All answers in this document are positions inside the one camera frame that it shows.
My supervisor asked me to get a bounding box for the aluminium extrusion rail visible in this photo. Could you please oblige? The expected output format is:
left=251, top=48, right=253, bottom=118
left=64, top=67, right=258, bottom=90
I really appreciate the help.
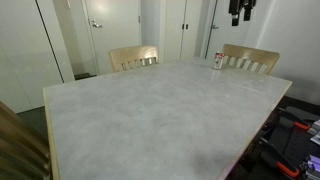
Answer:
left=307, top=119, right=320, bottom=147
left=299, top=154, right=320, bottom=180

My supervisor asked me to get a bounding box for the white room door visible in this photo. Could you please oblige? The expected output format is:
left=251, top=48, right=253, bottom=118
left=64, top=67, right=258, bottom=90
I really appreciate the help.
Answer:
left=81, top=0, right=142, bottom=76

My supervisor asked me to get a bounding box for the red and white drink can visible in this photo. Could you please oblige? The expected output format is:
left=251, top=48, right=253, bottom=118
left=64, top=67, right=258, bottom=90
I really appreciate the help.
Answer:
left=212, top=50, right=225, bottom=71

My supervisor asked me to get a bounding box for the black clamp orange trigger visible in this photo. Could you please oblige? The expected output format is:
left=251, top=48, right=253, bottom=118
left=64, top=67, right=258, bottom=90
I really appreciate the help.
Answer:
left=257, top=135, right=301, bottom=179
left=277, top=108, right=312, bottom=132

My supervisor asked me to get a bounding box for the light wooden slat-back chair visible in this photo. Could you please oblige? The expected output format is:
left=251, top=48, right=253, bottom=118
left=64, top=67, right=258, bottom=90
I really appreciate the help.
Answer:
left=221, top=43, right=281, bottom=76
left=108, top=45, right=160, bottom=73
left=0, top=100, right=53, bottom=180

